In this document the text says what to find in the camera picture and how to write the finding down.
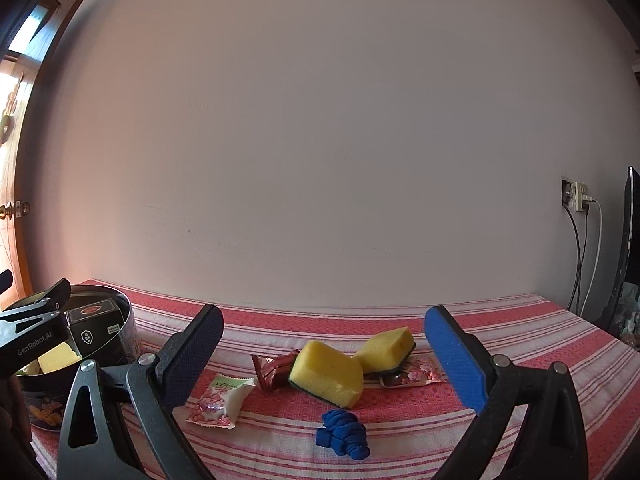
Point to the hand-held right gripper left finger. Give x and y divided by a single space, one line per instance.
192 360

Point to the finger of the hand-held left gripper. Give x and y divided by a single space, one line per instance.
45 297

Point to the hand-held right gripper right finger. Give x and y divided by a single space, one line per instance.
455 355

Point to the beige pink blossom snack packet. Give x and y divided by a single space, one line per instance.
415 374

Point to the white pink snack packet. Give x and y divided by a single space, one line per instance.
217 397

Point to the dark round cookie tin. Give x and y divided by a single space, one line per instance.
42 402

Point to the black cardboard box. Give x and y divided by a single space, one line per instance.
95 335

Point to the dark red snack packet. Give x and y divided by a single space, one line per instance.
272 367

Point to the wooden door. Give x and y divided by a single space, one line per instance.
20 240

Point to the brass door knob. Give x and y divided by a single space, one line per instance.
6 210

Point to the red striped tablecloth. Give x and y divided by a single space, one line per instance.
400 440

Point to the hanging door decoration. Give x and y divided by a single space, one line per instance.
9 110

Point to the black flat screen monitor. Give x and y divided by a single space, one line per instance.
625 240

